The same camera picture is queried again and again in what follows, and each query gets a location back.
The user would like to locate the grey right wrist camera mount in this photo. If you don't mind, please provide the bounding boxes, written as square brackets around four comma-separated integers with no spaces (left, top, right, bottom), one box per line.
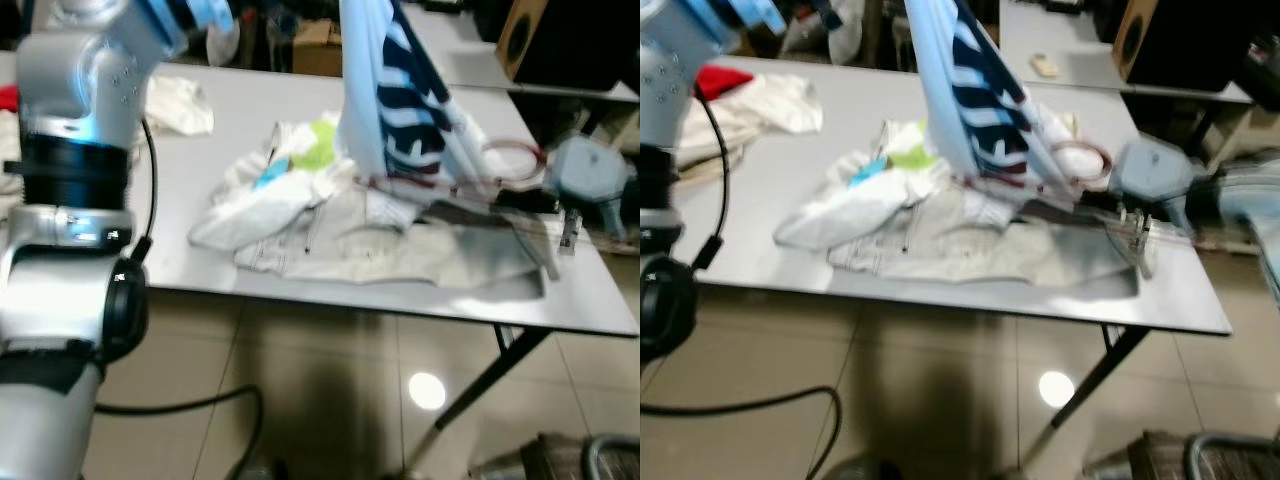
[545,135,633,219]
[1108,138,1199,213]

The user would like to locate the plain white shirt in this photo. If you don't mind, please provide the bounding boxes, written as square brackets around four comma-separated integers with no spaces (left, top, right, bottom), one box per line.
[140,75,216,139]
[700,72,853,173]

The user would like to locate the grey background table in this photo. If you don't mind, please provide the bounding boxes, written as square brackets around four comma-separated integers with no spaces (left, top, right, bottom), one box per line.
[400,0,640,104]
[1000,0,1256,104]

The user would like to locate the black wooden speaker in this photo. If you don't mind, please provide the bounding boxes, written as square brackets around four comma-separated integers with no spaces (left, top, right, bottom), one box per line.
[1112,0,1280,89]
[497,0,640,93]

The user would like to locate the cream trousers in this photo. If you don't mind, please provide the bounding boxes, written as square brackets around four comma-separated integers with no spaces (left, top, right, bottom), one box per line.
[233,185,559,289]
[828,185,1151,291]

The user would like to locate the white navy striped shirt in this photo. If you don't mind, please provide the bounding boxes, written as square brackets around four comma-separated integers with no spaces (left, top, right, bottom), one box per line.
[338,0,501,196]
[905,0,1083,196]

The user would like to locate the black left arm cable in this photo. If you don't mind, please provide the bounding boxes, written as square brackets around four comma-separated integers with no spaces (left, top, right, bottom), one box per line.
[640,85,843,480]
[95,118,267,480]

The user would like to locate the grey table black legs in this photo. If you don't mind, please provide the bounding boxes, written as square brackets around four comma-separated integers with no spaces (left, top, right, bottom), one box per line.
[690,55,1233,441]
[0,50,640,433]

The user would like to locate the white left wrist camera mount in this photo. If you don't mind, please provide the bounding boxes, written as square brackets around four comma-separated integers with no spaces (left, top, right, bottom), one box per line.
[140,0,238,34]
[722,0,788,36]

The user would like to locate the grey robot right leg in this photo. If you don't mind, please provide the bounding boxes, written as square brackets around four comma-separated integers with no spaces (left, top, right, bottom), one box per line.
[468,432,640,480]
[1085,430,1280,480]

